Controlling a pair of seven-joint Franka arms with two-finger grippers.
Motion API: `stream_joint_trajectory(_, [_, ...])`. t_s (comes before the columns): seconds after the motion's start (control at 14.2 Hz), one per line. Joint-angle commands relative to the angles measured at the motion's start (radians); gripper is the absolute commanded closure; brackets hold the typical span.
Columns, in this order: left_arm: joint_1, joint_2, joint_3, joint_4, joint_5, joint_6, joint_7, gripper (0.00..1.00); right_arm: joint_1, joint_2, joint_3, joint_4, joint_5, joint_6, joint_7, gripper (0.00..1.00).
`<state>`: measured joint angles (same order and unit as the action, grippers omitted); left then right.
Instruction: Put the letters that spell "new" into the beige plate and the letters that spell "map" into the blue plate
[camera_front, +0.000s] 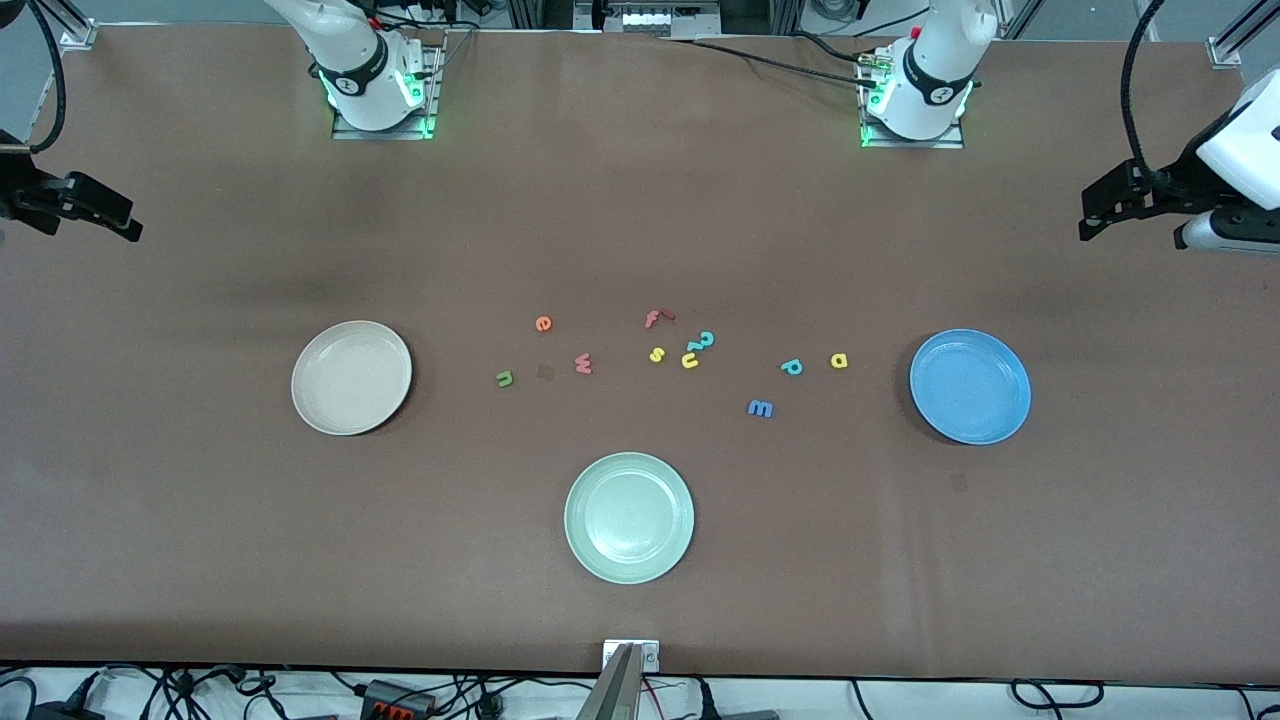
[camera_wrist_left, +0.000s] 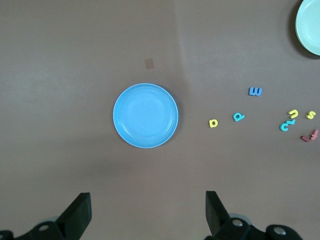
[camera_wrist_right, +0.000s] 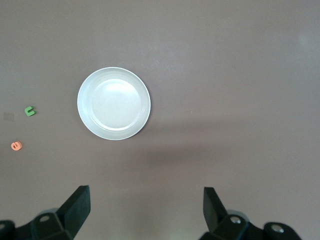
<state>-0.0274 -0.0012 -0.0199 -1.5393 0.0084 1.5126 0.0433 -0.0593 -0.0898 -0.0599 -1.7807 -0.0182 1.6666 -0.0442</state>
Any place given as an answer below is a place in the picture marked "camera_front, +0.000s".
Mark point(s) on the grey electrical control box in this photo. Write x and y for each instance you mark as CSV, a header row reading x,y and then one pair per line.
x,y
645,18

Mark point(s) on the silver frame corner bracket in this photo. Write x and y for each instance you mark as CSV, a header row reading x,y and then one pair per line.
x,y
1225,52
78,38

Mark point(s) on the pale green round plate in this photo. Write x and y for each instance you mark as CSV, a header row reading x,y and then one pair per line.
x,y
629,518

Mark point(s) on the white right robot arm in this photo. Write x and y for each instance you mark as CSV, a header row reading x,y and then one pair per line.
x,y
360,60

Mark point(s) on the black orange power strip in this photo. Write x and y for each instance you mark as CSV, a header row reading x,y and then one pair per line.
x,y
398,698

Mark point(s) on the teal foam letter p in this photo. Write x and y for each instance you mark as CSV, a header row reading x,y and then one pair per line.
x,y
791,367

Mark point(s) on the aluminium profile camera post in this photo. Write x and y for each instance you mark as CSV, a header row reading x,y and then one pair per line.
x,y
612,695

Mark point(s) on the aluminium frame bar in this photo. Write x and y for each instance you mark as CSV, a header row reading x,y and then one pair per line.
x,y
65,12
1255,22

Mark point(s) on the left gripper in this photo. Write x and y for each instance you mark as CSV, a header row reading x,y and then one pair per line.
x,y
1178,184

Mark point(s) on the black power plug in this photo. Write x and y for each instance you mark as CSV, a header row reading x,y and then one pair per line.
x,y
704,700

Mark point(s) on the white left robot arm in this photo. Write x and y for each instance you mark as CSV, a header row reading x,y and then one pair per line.
x,y
930,80

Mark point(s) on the grey metal mounting bracket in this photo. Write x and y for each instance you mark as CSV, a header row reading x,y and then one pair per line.
x,y
650,655

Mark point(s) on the blue foam letter m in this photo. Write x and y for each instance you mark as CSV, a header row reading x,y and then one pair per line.
x,y
760,408

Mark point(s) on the beige brown round plate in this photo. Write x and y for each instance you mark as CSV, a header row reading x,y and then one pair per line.
x,y
350,378

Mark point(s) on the red foam letter f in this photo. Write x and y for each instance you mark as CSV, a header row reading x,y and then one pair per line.
x,y
653,319

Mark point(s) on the blue round plate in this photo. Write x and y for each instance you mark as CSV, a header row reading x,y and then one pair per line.
x,y
970,387

